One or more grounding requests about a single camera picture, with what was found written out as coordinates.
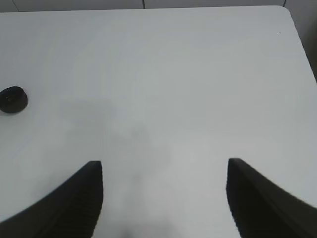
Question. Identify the small black teacup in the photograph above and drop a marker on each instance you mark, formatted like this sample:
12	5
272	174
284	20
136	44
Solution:
13	100

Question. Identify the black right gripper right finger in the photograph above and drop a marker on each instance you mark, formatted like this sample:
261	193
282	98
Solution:
261	209

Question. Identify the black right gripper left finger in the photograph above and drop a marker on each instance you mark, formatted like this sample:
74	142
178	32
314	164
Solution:
70	211

